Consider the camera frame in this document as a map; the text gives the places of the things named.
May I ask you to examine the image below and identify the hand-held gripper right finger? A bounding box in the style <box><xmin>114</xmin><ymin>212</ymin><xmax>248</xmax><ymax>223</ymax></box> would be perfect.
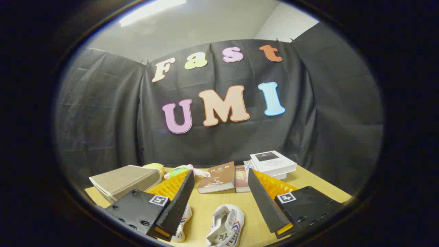
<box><xmin>248</xmin><ymin>168</ymin><xmax>344</xmax><ymax>239</ymax></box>

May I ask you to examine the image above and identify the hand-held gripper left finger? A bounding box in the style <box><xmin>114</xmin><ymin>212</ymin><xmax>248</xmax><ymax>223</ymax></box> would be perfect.
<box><xmin>97</xmin><ymin>169</ymin><xmax>195</xmax><ymax>242</ymax></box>

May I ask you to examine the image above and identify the white canvas shoe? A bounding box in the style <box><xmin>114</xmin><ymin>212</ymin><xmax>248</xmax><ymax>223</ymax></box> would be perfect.
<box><xmin>170</xmin><ymin>204</ymin><xmax>193</xmax><ymax>243</ymax></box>
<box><xmin>206</xmin><ymin>204</ymin><xmax>245</xmax><ymax>247</ymax></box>

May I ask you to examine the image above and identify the beige fabric storage box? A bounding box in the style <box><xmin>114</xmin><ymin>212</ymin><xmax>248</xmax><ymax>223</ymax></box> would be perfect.
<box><xmin>89</xmin><ymin>165</ymin><xmax>162</xmax><ymax>202</ymax></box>

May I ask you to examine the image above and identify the dark brown book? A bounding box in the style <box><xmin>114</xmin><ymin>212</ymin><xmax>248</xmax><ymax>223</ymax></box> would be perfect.
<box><xmin>235</xmin><ymin>165</ymin><xmax>251</xmax><ymax>193</ymax></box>

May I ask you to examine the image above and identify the pink and green plush toy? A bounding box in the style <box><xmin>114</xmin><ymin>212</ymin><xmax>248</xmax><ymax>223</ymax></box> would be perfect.
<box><xmin>164</xmin><ymin>164</ymin><xmax>211</xmax><ymax>180</ymax></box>

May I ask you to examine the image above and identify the patterned cover book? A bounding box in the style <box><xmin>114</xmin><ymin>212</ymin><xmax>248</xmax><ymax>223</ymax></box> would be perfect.
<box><xmin>243</xmin><ymin>160</ymin><xmax>289</xmax><ymax>181</ymax></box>

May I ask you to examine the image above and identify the white book with dark picture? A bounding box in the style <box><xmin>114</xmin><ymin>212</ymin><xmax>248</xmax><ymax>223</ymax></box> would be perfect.
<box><xmin>250</xmin><ymin>150</ymin><xmax>297</xmax><ymax>174</ymax></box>

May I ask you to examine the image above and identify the yellow plush toy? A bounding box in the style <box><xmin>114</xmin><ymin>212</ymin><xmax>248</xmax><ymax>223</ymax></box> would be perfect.
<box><xmin>142</xmin><ymin>163</ymin><xmax>165</xmax><ymax>181</ymax></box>

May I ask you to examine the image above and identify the brown cover book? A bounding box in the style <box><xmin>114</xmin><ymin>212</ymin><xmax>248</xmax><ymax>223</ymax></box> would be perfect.
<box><xmin>197</xmin><ymin>161</ymin><xmax>236</xmax><ymax>194</ymax></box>

